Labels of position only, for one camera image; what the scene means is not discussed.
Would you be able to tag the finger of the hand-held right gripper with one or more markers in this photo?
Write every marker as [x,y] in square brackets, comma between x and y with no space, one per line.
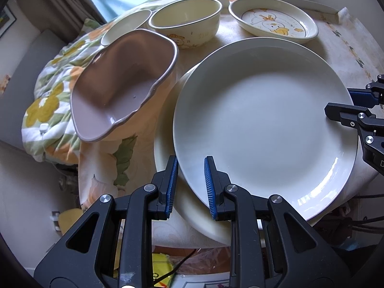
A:
[345,114]
[361,97]

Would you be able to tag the yellow plastic bag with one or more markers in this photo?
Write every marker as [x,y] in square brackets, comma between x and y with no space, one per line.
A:
[162,270]

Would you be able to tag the cream bowl with animal print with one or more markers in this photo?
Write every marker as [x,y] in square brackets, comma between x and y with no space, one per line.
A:
[192,33]

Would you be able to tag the beige curtain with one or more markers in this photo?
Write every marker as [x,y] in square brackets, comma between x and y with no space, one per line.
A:
[66,3]

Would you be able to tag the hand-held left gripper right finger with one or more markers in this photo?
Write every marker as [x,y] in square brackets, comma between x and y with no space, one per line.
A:
[209,186]

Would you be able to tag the large white plate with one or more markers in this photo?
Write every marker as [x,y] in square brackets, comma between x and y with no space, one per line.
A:
[264,120]
[180,213]

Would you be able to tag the white plate with raised rim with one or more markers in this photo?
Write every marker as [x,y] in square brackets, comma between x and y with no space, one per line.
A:
[309,6]

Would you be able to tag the framed wall picture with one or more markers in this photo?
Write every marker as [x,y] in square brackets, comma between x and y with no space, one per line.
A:
[6,21]

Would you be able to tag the cream patterned tablecloth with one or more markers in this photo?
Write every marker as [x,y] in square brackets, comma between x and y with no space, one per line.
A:
[336,51]

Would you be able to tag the small plain white bowl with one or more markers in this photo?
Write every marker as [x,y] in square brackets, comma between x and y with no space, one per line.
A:
[126,24]

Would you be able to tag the duck print plate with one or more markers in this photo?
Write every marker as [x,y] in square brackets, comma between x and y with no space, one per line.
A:
[270,21]

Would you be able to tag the clear plastic bag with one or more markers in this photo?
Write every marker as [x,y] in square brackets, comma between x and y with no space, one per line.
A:
[207,259]

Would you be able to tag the brown irregular ceramic bowl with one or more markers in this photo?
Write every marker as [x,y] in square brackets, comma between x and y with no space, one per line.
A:
[120,75]

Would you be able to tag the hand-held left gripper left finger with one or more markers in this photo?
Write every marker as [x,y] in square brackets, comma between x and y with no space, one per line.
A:
[171,186]

